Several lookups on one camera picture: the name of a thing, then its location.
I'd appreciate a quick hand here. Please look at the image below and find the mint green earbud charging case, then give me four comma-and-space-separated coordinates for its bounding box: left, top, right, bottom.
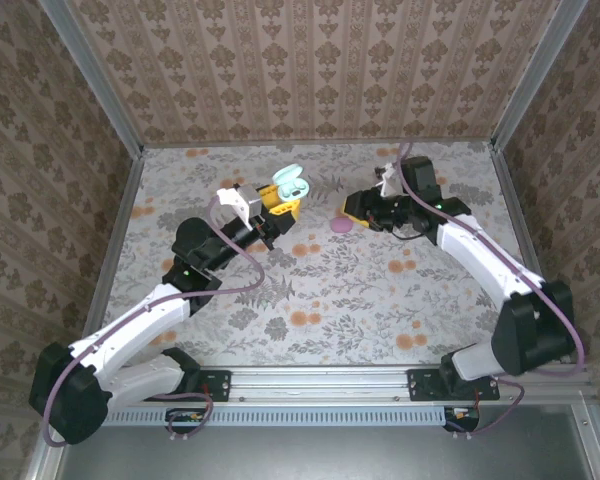
271, 163, 313, 200

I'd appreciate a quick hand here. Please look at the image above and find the floral printed table cover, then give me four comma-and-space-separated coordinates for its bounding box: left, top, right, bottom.
104, 142, 556, 366

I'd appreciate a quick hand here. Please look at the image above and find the black connector box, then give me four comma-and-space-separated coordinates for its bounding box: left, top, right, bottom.
165, 407, 207, 435
443, 405, 481, 434

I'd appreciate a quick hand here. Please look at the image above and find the grey metal panel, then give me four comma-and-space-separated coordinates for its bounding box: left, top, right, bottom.
59, 404, 599, 480

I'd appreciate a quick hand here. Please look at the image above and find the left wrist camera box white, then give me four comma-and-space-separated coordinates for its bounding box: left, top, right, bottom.
216, 183, 267, 232

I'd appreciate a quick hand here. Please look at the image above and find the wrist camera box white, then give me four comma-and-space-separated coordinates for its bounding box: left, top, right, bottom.
376, 162, 405, 197
216, 183, 267, 232

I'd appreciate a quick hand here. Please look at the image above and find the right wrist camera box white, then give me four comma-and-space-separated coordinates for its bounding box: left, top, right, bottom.
376, 162, 405, 197

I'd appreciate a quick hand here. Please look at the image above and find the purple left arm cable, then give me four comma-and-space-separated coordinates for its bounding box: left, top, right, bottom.
42, 197, 266, 446

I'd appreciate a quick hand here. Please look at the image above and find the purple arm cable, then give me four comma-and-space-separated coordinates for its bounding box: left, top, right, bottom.
397, 141, 586, 440
42, 197, 266, 446

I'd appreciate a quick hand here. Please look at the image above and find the aluminium table side rail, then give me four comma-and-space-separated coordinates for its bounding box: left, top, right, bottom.
73, 148, 147, 366
489, 146, 572, 362

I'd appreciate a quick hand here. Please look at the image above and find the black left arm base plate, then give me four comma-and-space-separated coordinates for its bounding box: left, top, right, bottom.
142, 369, 231, 403

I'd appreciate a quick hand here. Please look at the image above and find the aluminium mounting rail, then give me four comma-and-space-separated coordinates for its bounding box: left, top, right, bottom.
53, 363, 592, 404

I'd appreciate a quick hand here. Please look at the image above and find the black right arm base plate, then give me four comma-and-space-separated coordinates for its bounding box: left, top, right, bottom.
408, 368, 500, 403

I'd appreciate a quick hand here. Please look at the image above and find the aluminium corner post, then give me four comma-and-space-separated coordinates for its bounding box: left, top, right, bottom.
37, 0, 147, 159
489, 0, 590, 151

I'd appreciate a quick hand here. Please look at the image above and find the slotted pale blue cable duct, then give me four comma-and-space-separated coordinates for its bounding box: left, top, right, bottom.
104, 405, 455, 428

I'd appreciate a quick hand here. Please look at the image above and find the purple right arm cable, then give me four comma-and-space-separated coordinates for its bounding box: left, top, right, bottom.
397, 141, 586, 440

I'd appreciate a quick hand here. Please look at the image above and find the aluminium frame bar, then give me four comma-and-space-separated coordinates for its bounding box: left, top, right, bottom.
22, 439, 71, 480
572, 399, 600, 480

